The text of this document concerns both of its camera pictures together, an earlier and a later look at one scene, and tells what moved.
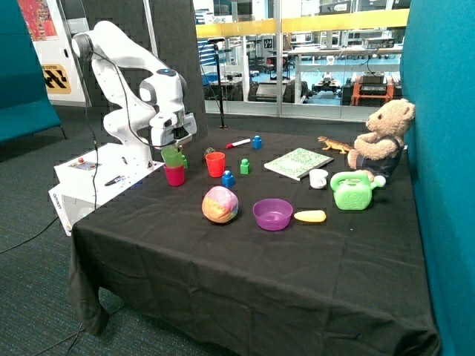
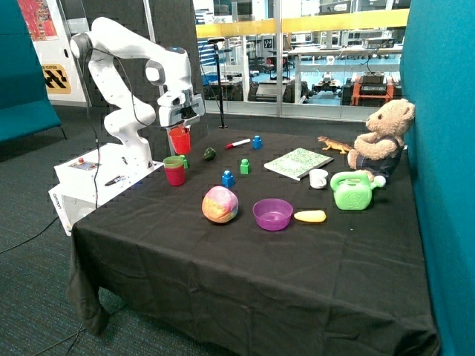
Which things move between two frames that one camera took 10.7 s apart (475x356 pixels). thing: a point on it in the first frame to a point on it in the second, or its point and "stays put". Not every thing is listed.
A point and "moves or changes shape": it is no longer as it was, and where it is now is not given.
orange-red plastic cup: x=215 y=162 moves or changes shape
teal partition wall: x=438 y=77 stays put
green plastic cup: x=172 y=156 moves or changes shape
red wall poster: x=40 y=21 stays put
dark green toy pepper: x=208 y=150 stays put
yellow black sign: x=56 y=79 stays put
